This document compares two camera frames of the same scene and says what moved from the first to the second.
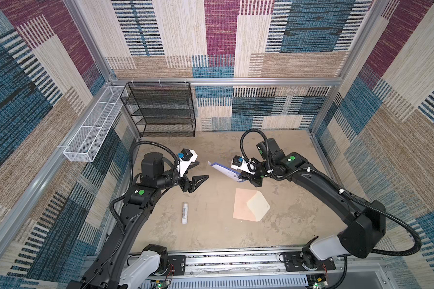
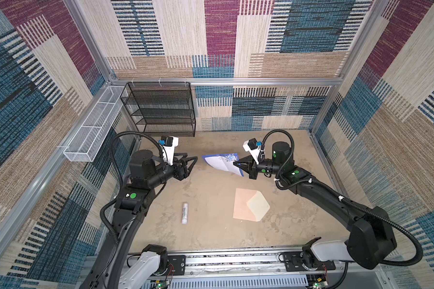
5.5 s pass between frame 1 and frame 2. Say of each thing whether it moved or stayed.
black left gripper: moved
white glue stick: stayed
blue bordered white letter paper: moved
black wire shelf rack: stayed
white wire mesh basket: stayed
